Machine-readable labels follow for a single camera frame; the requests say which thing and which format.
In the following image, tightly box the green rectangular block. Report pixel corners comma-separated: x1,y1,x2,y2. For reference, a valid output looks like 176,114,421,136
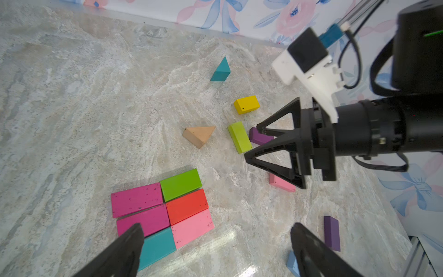
160,169,202,202

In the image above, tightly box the magenta rectangular block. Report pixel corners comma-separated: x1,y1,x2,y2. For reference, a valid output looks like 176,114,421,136
111,183,163,218

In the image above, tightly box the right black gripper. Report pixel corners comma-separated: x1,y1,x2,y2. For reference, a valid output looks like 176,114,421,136
244,98,372,189

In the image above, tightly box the red rectangular block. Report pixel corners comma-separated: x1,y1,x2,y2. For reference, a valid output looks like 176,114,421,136
166,189,209,226

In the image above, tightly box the yellow small block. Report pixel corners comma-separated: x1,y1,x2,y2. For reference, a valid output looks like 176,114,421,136
234,95,260,115

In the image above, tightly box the lime green small block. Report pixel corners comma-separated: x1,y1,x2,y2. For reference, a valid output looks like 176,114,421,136
228,122,253,154

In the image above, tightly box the dark purple small block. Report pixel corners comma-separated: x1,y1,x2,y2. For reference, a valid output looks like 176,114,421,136
249,127,274,145

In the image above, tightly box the natural wood triangular block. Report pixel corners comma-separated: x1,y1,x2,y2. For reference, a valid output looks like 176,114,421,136
182,126,216,149

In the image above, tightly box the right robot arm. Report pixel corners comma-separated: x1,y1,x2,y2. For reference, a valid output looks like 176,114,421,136
244,1,443,189

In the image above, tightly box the light blue rectangular block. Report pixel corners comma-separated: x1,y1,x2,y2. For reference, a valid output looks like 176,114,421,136
286,250,301,277

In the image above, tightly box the teal triangular block far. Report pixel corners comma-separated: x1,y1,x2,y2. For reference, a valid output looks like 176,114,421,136
210,57,231,81

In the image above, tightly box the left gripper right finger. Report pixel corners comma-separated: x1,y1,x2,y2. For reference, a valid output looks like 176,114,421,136
290,222,362,277

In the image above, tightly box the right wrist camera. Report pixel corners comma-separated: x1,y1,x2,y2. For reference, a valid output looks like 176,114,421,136
272,21,350,123

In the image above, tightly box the pink rectangular block right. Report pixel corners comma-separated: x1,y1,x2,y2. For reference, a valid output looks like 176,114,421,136
269,174,296,192

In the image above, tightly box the light pink rectangular block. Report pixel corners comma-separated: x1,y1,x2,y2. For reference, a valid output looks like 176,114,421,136
171,209,214,249

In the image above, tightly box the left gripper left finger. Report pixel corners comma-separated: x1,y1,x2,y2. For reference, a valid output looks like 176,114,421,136
75,223,144,277

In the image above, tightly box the purple rectangular block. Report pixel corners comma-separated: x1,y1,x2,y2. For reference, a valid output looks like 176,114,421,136
324,216,341,252

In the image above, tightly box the teal rectangular block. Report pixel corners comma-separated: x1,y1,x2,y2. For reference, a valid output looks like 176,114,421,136
138,227,177,271

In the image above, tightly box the hot pink rectangular block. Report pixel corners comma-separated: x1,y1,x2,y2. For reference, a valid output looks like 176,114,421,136
117,204,170,237

